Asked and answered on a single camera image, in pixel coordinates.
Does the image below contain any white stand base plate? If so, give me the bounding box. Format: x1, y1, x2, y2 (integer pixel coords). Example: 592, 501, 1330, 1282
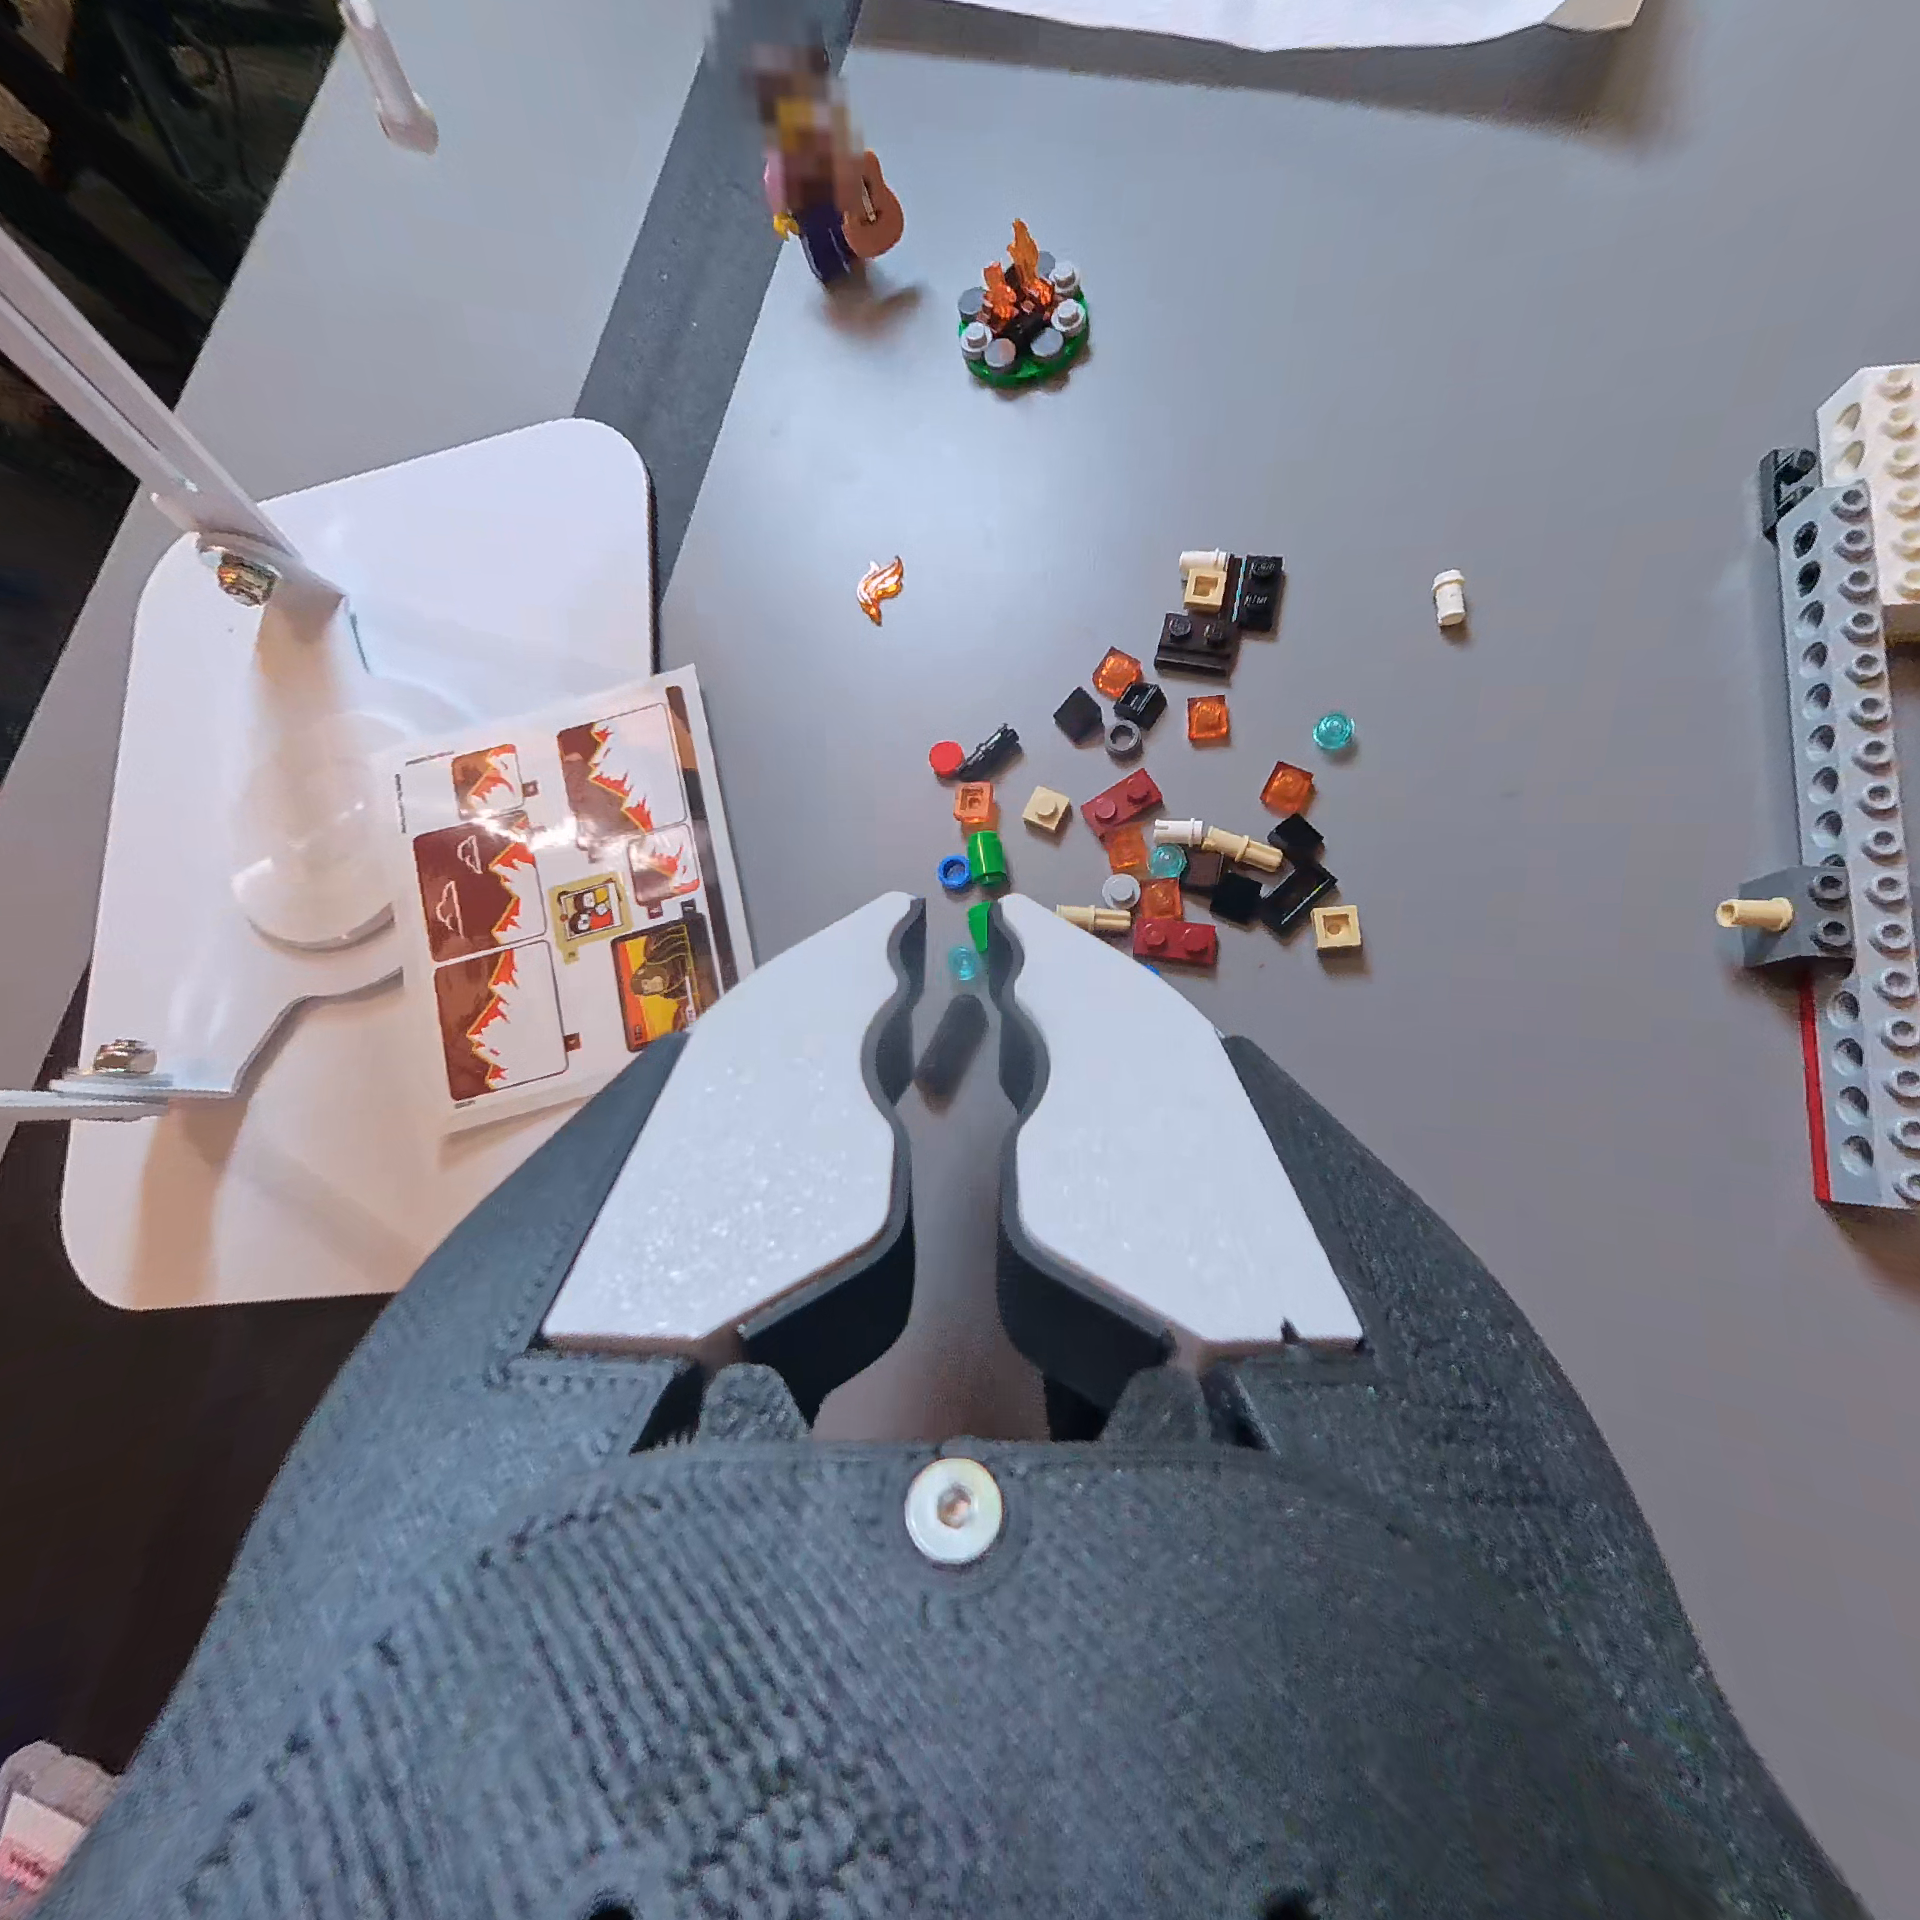
0, 223, 663, 1315

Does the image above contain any crumpled white paper bag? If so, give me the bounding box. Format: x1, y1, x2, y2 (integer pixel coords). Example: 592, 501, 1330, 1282
976, 0, 1658, 54

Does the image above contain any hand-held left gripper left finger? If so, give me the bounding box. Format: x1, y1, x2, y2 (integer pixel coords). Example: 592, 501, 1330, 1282
539, 891, 920, 1359

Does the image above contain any lego campfire on green plate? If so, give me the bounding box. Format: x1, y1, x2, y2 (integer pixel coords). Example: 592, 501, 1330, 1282
954, 222, 1095, 396

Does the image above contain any long grey lego beam assembly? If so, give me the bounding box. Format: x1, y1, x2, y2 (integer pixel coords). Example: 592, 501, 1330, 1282
1714, 363, 1920, 1208

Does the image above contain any pile of small lego pieces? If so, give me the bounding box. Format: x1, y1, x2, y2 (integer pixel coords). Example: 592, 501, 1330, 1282
928, 546, 1369, 998

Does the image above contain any black elongated lego piece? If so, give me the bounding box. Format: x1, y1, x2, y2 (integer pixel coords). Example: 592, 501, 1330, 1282
912, 989, 992, 1099

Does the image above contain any lego minifigure with guitar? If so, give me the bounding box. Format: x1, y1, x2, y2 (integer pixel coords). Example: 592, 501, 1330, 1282
765, 150, 909, 295

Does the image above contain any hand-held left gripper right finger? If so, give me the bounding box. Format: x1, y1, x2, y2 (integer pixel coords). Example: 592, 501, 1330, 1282
992, 891, 1366, 1365

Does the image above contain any white metal bar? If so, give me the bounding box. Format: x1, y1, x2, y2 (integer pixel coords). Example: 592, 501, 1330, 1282
336, 0, 440, 152

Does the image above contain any lego sticker sheet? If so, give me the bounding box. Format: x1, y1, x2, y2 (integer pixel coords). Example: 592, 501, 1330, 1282
392, 662, 753, 1143

